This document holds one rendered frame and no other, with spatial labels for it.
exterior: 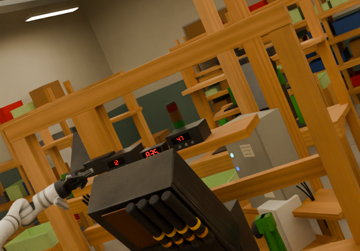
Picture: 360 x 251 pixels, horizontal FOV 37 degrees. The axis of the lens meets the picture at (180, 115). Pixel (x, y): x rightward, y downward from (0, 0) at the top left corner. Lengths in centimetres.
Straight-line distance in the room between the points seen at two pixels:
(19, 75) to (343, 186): 1025
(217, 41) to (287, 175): 67
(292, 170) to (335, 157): 23
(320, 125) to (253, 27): 48
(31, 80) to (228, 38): 1018
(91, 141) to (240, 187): 73
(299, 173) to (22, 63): 1025
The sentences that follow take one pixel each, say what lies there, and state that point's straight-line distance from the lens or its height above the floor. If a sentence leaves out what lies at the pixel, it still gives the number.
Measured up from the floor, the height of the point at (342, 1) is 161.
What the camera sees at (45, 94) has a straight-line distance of 764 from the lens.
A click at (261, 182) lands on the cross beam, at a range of 245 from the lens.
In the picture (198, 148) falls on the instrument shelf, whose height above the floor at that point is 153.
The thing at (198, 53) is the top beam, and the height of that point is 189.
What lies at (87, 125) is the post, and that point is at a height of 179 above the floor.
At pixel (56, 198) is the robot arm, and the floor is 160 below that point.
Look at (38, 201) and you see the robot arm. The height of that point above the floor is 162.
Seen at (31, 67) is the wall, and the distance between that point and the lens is 1236.
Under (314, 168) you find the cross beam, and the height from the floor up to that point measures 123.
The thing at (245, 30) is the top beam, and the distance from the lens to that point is 221.
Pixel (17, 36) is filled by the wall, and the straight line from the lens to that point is 1247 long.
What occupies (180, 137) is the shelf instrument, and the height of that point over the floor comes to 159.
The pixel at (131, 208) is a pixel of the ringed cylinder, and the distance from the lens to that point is 182.
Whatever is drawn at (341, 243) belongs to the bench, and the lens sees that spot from 250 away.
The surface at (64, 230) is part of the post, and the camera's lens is 284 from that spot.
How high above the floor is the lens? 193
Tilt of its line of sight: 6 degrees down
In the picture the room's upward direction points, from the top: 24 degrees counter-clockwise
